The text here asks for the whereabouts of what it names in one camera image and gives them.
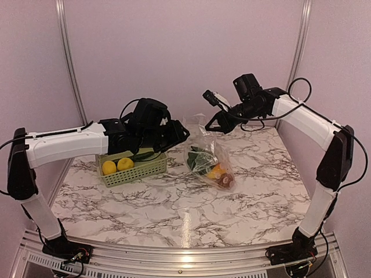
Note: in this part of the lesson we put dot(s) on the clear zip top bag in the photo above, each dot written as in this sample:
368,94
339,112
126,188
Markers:
204,139

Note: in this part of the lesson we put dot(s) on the pale green perforated basket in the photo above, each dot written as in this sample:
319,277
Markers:
157,165

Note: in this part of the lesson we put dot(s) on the right aluminium corner post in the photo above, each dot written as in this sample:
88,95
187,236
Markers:
301,41

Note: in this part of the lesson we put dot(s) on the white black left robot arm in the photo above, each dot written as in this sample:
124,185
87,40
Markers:
31,150

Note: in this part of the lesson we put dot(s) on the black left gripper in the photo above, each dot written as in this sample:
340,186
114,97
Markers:
177,135

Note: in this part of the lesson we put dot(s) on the aluminium front frame rail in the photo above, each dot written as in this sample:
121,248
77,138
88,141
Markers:
118,260

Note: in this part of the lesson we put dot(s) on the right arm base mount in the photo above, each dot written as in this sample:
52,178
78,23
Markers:
291,252

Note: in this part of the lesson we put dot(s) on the yellow lemon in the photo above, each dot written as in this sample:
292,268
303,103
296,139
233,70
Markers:
125,164
108,167

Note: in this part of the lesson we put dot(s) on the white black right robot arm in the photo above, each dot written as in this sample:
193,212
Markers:
333,143

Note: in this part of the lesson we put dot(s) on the green cucumber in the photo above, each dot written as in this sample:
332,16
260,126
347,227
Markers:
138,157

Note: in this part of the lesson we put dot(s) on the left aluminium corner post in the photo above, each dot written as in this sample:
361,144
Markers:
61,15

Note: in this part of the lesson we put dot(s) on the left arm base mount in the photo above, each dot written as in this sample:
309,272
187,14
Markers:
67,250

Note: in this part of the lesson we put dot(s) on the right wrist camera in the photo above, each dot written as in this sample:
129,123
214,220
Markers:
216,99

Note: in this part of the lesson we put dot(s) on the aluminium corner post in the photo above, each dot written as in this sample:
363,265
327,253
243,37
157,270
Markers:
61,15
301,41

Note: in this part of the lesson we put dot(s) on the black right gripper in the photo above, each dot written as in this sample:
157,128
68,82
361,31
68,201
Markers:
225,125

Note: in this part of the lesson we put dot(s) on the green bok choy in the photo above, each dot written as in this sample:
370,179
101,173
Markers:
200,161

